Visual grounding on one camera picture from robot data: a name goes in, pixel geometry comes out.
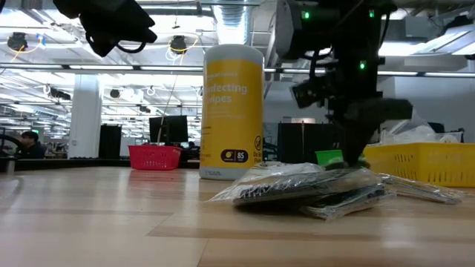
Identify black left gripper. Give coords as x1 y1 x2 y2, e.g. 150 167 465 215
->
79 0 159 59

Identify yellow disinfecting wipes canister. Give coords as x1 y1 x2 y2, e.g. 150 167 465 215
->
199 44 266 182

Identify bagged black hair ties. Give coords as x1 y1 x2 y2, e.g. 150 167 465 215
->
206 162 397 223

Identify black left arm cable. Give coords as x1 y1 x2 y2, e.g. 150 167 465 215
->
115 39 148 54

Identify yellow plastic basket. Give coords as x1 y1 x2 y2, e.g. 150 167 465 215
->
362 142 475 188

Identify black aluminium table frame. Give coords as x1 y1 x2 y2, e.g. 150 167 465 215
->
14 158 203 172

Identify black monitor back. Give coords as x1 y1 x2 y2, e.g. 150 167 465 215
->
148 115 189 145

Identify black ceiling device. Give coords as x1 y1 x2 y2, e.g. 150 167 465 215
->
6 31 29 52
169 35 188 55

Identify red plastic basket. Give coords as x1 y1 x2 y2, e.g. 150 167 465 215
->
128 144 183 171

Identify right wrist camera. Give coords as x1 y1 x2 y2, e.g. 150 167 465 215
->
290 76 335 110

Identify white pillar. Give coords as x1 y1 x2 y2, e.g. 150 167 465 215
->
68 73 103 159

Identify black partition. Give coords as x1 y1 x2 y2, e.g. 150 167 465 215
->
277 122 344 164

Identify round ribbed ceiling duct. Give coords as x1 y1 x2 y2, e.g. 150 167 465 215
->
214 4 250 45

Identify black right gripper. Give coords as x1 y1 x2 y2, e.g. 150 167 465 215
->
332 70 414 168

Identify small clear plastic packet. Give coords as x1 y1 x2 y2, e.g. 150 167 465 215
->
380 173 464 205

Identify green plastic basket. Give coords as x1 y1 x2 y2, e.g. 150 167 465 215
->
315 149 345 168

